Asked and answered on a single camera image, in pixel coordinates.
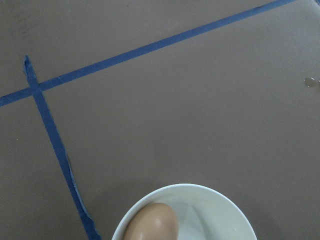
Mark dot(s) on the white ceramic bowl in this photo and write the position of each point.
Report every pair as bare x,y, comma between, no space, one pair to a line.
203,213

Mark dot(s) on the brown egg from bowl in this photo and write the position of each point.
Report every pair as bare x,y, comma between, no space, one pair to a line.
156,221

